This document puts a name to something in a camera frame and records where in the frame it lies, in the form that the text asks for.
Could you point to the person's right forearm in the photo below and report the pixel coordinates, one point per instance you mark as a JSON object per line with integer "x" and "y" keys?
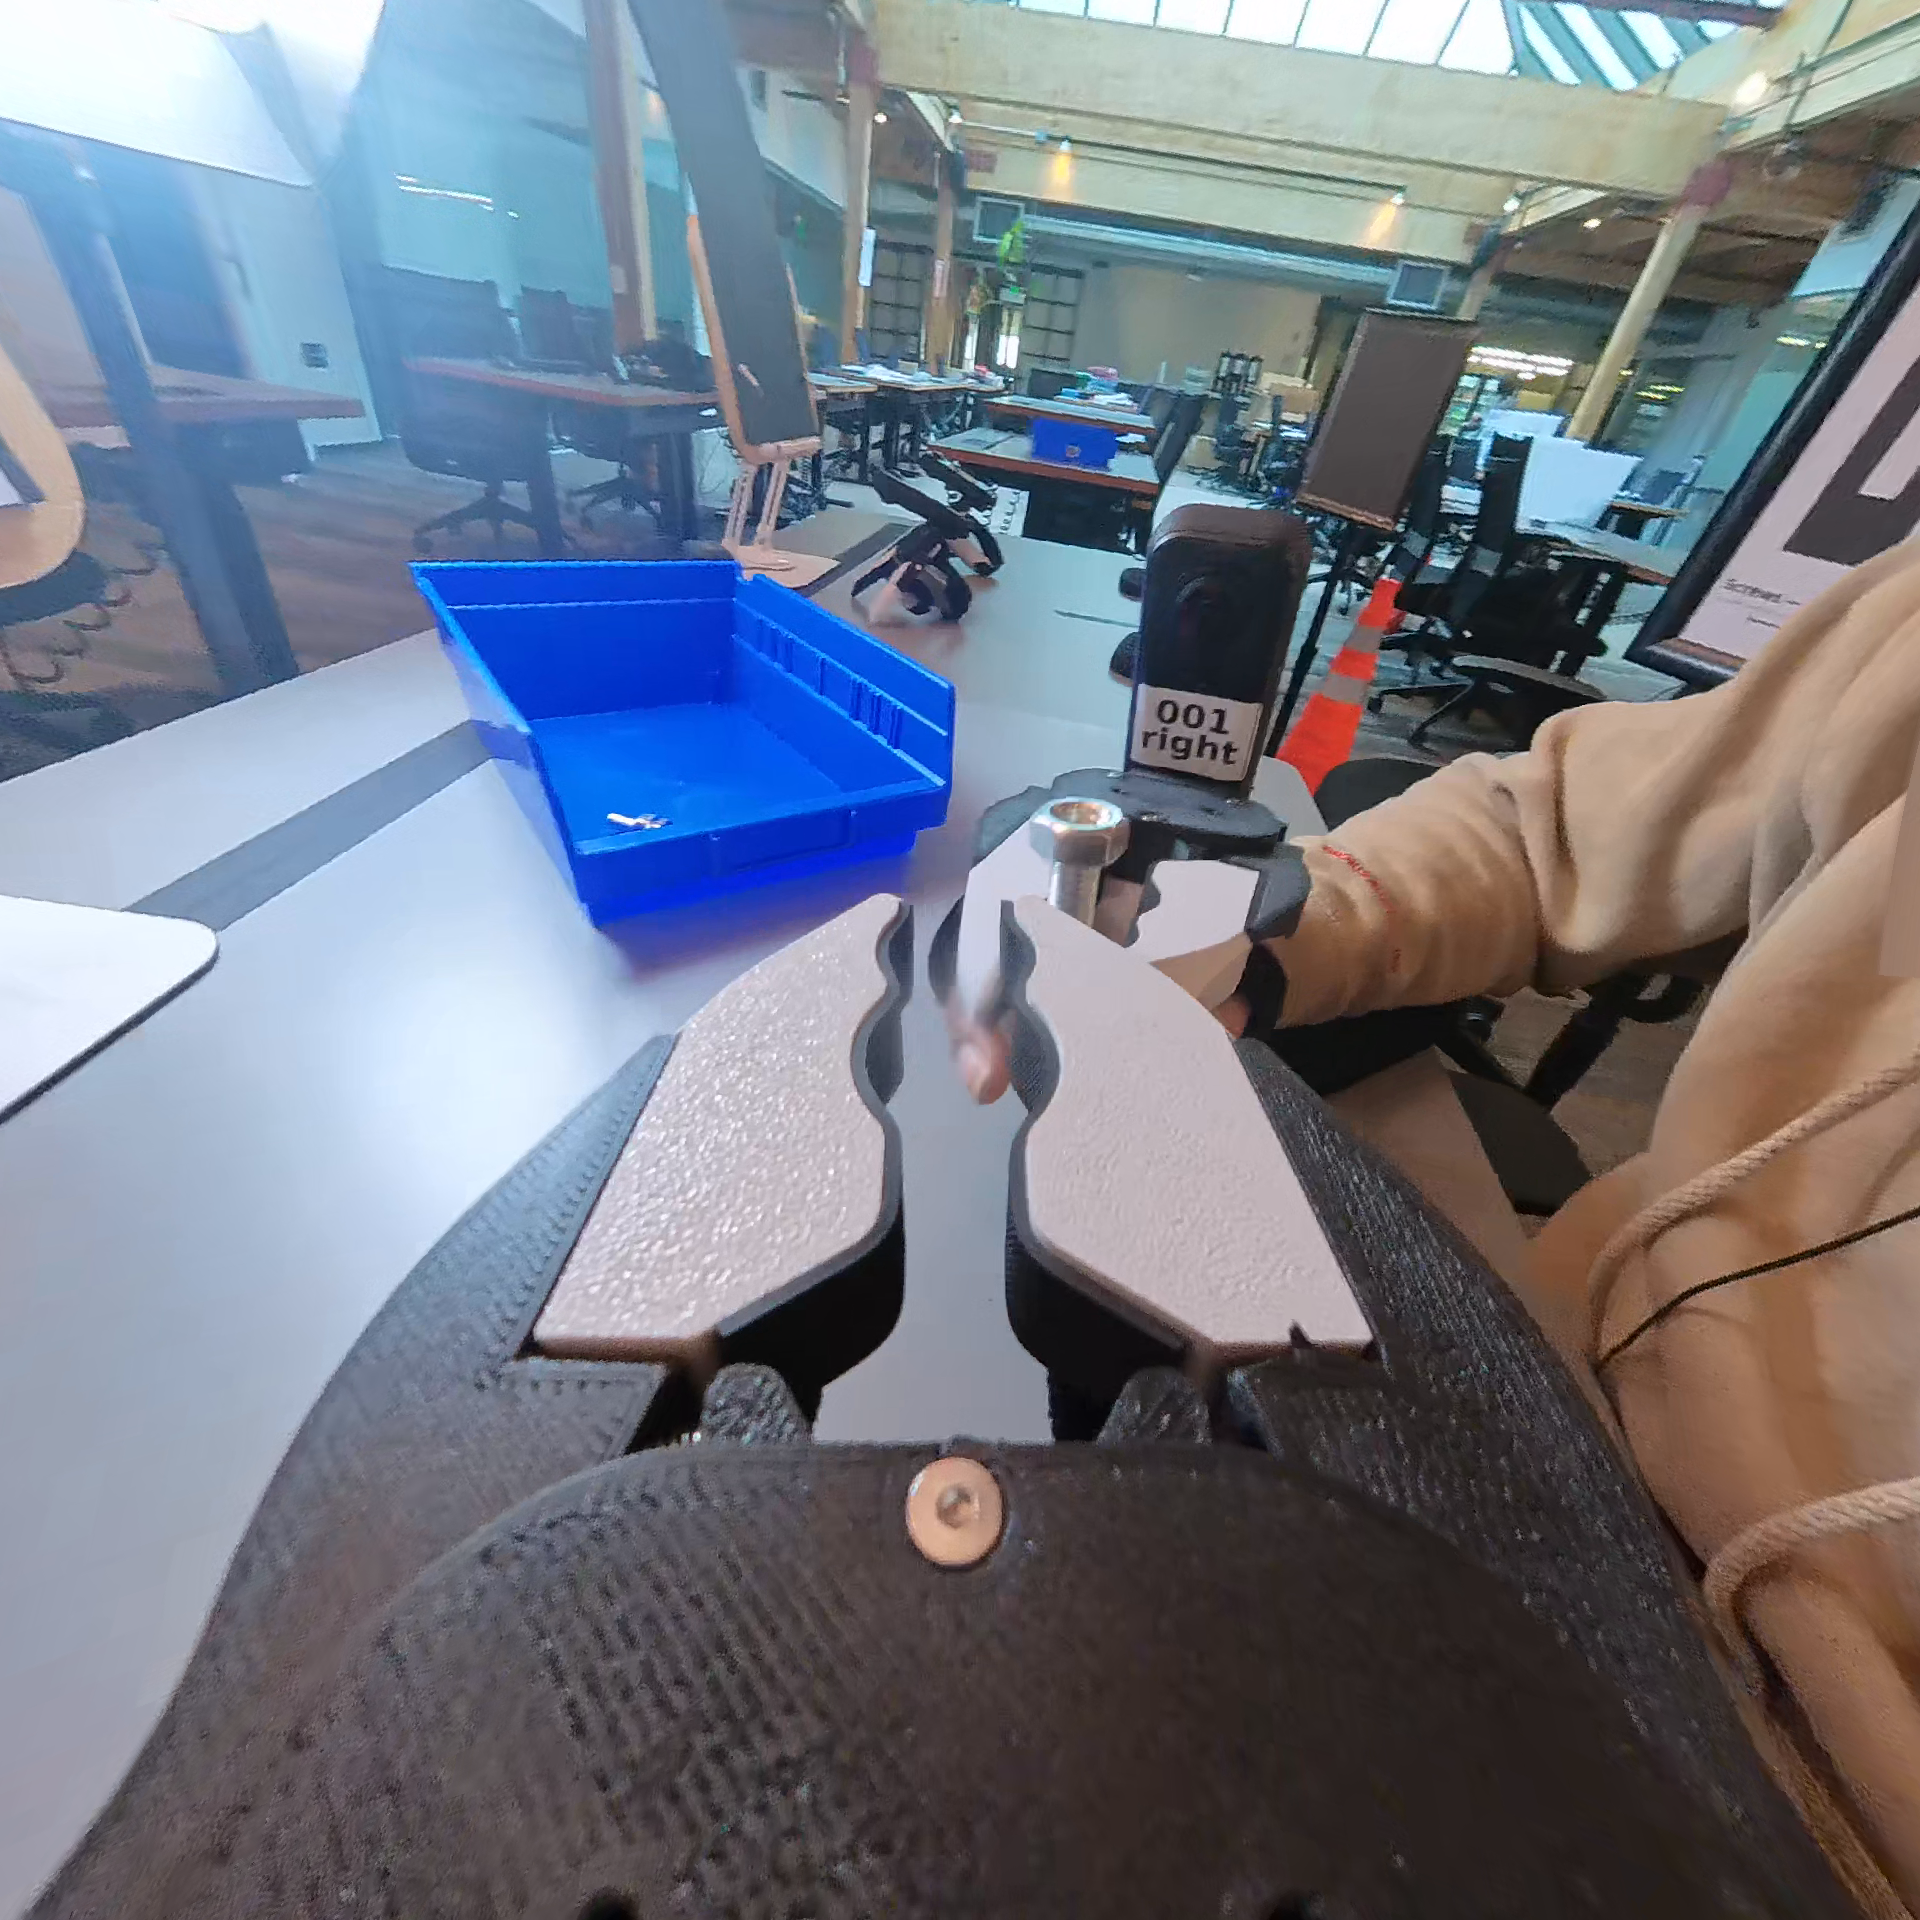
{"x": 1563, "y": 872}

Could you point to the person's torso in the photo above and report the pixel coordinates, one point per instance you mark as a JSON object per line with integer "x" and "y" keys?
{"x": 1802, "y": 1410}

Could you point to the black office chair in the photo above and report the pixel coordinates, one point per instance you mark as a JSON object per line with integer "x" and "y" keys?
{"x": 1532, "y": 1140}

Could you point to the white document stand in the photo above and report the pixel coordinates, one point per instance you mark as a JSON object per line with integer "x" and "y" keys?
{"x": 76, "y": 991}

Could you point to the steel hex bolt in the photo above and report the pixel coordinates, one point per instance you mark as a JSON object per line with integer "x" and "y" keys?
{"x": 633, "y": 819}
{"x": 1076, "y": 910}

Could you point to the black panel on tripod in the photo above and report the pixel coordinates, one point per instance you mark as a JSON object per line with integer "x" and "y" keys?
{"x": 1381, "y": 420}

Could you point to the orange traffic cone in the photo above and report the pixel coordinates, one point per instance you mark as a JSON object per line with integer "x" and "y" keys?
{"x": 1335, "y": 721}

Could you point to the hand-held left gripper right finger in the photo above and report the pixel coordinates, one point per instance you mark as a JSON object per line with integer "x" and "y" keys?
{"x": 1197, "y": 1171}

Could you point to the blue plastic bin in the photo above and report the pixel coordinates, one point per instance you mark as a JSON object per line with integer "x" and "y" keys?
{"x": 1076, "y": 441}
{"x": 750, "y": 872}

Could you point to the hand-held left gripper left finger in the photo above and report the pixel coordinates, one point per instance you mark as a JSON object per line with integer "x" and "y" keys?
{"x": 716, "y": 1171}

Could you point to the wooden poster stand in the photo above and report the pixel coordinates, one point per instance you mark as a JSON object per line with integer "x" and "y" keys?
{"x": 738, "y": 270}

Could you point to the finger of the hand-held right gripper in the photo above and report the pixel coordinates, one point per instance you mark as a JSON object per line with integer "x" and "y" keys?
{"x": 980, "y": 1006}
{"x": 1201, "y": 931}

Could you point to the black framed sign board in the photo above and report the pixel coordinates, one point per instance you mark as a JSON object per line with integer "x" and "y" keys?
{"x": 1802, "y": 511}

